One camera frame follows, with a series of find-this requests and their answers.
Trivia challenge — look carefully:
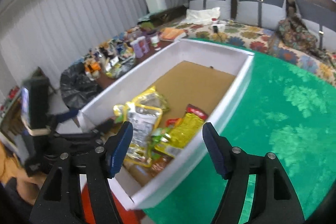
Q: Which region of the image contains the green snack packet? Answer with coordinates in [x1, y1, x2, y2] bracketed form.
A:
[149, 126, 173, 150]

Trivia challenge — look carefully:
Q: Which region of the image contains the black garbage bag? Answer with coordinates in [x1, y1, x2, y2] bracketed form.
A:
[60, 62, 103, 109]

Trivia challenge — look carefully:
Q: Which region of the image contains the green patterned tablecloth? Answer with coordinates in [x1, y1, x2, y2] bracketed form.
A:
[146, 52, 335, 223]

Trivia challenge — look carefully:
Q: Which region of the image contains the silver yellow snack packet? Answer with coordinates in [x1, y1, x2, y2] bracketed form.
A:
[113, 102, 163, 167]

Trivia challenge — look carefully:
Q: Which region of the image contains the yellow snack packet in box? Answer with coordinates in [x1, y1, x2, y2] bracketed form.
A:
[154, 104, 209, 158]

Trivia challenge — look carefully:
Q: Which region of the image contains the purple bottle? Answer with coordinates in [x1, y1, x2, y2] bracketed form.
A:
[130, 39, 143, 59]

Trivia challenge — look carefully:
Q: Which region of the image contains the grey curtain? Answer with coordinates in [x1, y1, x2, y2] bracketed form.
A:
[1, 0, 187, 97]

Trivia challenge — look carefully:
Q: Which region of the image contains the white foam storage box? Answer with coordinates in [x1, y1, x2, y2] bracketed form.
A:
[77, 39, 255, 210]

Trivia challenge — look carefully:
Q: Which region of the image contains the orange book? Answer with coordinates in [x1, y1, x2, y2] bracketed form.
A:
[159, 27, 187, 42]

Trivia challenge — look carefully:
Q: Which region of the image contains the floral bed sheet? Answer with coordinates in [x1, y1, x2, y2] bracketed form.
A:
[86, 18, 336, 80]

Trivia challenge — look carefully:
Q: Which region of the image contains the dark floral cloth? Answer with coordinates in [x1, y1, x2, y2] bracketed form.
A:
[276, 14, 335, 69]

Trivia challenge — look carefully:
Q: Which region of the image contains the grey pillow right of centre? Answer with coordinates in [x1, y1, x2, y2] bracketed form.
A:
[295, 0, 335, 52]

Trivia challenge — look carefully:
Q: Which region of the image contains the white folded pillow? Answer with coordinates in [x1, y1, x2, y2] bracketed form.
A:
[185, 7, 221, 24]

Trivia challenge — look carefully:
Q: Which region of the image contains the grey pillow with strap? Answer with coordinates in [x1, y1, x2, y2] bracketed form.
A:
[235, 0, 286, 30]

